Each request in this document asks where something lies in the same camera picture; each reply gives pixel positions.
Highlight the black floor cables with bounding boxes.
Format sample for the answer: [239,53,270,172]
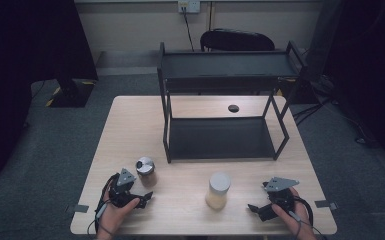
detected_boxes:
[292,75,379,148]

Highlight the black power cable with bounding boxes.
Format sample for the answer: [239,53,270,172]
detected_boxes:
[181,6,195,53]

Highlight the dark curtain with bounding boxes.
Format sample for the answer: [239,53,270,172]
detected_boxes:
[0,0,99,184]
[323,0,385,174]

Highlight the white lid yellow spice jar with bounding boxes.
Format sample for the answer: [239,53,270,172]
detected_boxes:
[205,171,232,211]

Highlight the white wall outlet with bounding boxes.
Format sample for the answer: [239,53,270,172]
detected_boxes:
[177,0,201,14]

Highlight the hand-held gripper cable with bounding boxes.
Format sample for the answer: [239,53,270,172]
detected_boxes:
[87,173,120,238]
[288,195,329,240]

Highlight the person's left hand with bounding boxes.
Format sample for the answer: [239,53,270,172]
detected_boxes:
[96,191,141,240]

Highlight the grey tape strip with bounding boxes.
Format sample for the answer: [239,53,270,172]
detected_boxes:
[64,204,90,215]
[314,199,339,211]

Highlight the black stand base yellow tape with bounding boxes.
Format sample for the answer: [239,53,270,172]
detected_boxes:
[45,78,97,109]

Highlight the silver lid brown spice jar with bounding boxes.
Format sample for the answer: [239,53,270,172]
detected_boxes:
[135,156,159,188]

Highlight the black chair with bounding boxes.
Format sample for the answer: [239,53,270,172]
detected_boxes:
[199,28,276,53]

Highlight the right hand-held gripper cable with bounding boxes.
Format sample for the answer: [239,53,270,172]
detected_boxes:
[288,195,329,240]

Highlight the black metal two-tier shelf rack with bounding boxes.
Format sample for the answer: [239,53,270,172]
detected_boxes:
[156,40,310,164]

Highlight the left hand-held gripper cable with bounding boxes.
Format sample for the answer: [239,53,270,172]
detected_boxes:
[87,173,120,238]

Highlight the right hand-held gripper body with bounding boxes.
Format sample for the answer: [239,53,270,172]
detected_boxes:
[262,176,300,212]

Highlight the vertical wall conduit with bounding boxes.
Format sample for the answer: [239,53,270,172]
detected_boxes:
[207,1,215,32]

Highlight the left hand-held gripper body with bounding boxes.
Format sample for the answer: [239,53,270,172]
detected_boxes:
[108,167,144,208]

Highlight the person's right hand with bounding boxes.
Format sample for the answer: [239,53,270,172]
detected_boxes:
[271,187,316,240]

